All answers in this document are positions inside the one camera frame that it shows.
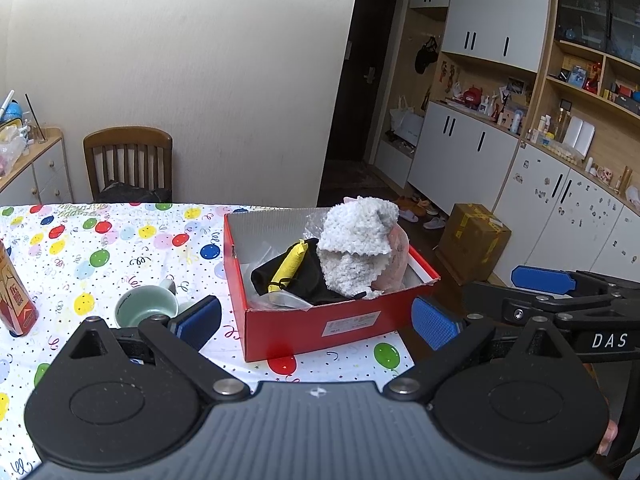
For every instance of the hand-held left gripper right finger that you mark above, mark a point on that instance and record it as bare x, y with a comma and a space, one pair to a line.
435, 322

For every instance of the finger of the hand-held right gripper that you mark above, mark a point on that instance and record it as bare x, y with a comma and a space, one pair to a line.
540, 278
505, 302

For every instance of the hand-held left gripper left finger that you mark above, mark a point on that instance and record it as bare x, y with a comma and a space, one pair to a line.
200, 317

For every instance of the red shoebox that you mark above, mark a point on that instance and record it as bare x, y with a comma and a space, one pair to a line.
320, 330

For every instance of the black and yellow cloth pouch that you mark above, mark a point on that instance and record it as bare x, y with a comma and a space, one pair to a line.
310, 280

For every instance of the white fluffy cloth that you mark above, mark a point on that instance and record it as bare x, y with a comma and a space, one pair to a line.
350, 240

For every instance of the bubble wrap sheet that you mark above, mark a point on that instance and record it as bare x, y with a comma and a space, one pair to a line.
315, 222

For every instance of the person's right hand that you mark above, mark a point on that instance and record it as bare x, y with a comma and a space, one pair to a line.
609, 437

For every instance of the green ceramic cup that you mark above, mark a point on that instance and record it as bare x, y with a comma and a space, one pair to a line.
150, 305

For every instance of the brown cardboard box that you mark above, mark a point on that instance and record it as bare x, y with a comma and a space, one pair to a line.
475, 245

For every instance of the lilac slipper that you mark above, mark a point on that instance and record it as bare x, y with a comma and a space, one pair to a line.
435, 223

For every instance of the balloon printed tablecloth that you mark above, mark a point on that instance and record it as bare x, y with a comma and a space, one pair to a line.
125, 240

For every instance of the white slipper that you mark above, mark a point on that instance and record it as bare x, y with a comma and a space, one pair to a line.
408, 216

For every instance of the orange slipper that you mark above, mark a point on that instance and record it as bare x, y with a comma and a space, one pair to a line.
407, 202

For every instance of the black bag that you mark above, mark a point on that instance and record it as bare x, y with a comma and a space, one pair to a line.
132, 194

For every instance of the white box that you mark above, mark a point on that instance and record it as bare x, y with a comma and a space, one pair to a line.
579, 135

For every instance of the brown tea bottle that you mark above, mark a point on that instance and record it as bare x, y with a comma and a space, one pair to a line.
17, 305

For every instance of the red hat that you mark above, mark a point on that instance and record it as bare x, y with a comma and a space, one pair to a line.
472, 97

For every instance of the wooden chair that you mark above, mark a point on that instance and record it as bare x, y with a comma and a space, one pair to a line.
125, 135

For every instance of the white tote bag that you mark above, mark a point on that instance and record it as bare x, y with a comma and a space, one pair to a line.
406, 125

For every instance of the white wooden side cabinet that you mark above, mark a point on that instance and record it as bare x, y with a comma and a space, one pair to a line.
47, 170

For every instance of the black cap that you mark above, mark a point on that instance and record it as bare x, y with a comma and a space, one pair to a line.
426, 57

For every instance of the plastic bag of small items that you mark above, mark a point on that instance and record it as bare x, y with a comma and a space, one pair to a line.
11, 152

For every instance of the blue round toy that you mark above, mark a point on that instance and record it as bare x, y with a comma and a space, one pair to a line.
12, 111

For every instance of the dark wooden door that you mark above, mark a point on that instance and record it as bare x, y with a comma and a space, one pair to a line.
360, 35

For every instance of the white and wood wall cabinet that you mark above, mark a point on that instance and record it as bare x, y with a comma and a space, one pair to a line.
490, 20

